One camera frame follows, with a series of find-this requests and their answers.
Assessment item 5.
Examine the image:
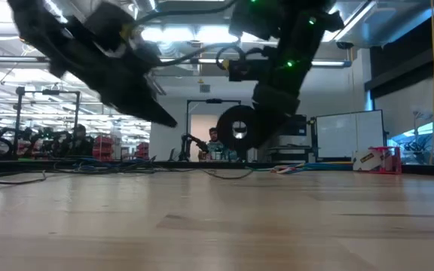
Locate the long black cord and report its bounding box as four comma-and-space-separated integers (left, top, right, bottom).
0, 157, 256, 186

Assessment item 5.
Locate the black equipment cart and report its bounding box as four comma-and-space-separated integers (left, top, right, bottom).
269, 111, 315, 163

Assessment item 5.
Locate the thin blue data cable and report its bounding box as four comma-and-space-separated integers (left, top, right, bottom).
72, 157, 154, 172

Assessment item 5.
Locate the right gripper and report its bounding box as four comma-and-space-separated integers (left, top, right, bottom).
252, 11, 344, 148

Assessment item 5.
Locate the long ceiling light bar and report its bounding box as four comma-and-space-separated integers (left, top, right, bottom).
0, 55, 353, 69

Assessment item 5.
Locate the black gantry frame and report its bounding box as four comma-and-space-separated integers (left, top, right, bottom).
185, 98, 243, 163
11, 85, 82, 157

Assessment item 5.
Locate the red cable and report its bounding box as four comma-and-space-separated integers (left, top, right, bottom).
271, 163, 304, 175

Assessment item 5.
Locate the colourful cable bundle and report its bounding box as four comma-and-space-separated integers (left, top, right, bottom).
284, 160, 353, 170

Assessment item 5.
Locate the hanging yellow cord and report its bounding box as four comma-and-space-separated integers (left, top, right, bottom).
429, 0, 434, 166

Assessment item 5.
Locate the person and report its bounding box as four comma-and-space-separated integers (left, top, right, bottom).
200, 126, 237, 162
66, 123, 94, 157

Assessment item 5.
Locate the red tape dispenser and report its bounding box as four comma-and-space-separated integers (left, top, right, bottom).
352, 146, 403, 175

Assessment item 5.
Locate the green cable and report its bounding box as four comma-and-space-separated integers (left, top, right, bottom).
245, 165, 278, 175

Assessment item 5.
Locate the white whiteboard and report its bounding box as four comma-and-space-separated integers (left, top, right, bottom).
316, 109, 386, 159

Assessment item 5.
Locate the black plastic spool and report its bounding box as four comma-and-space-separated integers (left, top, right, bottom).
215, 104, 264, 152

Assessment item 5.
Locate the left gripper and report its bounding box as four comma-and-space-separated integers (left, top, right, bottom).
8, 0, 179, 129

